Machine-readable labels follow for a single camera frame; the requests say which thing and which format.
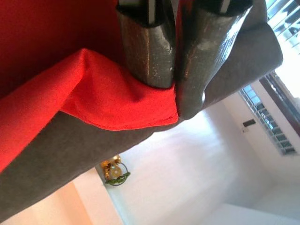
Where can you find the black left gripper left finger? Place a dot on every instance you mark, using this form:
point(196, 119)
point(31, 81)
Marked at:
point(150, 51)

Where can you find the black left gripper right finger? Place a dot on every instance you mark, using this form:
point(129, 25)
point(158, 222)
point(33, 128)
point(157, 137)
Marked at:
point(204, 58)

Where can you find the red pillow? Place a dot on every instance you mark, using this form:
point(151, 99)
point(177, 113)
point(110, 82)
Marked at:
point(105, 98)

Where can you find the louvre window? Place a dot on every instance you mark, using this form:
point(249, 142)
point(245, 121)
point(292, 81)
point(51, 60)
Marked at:
point(286, 18)

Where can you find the golden hanging ornament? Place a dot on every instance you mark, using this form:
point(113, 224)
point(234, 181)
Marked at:
point(114, 172)

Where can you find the wall switch panel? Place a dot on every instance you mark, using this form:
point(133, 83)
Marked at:
point(249, 124)

